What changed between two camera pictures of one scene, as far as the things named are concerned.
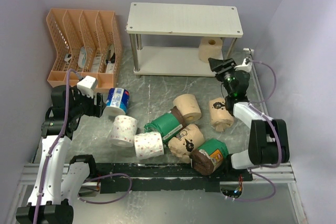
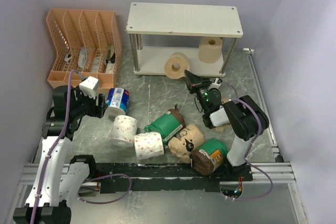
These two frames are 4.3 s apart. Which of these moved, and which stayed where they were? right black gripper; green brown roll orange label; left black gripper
Moved: right black gripper
Stayed: green brown roll orange label; left black gripper
